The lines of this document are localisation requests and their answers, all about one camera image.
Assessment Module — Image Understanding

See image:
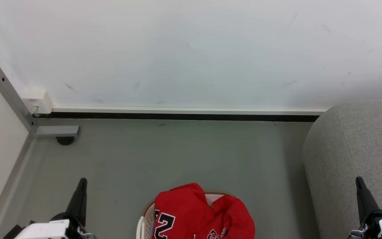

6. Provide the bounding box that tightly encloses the black round frame foot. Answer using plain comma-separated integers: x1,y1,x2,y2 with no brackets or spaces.
56,136,75,146

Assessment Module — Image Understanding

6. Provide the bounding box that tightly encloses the red basketball jersey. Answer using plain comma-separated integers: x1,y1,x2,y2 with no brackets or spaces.
154,183,213,239

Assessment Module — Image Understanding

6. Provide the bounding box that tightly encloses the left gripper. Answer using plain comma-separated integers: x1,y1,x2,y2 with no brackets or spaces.
15,178,96,239

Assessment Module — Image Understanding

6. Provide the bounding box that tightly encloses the grey fabric sofa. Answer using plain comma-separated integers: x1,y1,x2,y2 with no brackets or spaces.
302,101,382,239

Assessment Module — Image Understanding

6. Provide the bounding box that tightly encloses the white perforated laundry basket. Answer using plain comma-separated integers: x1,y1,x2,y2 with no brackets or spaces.
136,191,241,239

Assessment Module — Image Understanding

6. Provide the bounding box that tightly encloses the white and black baseboard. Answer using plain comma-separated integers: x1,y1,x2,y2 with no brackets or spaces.
33,106,329,122

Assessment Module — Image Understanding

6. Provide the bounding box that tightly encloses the grey metal frame leg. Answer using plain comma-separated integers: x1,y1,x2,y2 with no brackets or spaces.
0,65,80,138

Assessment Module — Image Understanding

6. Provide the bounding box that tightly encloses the white wall socket box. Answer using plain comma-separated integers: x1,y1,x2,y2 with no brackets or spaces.
22,90,54,115

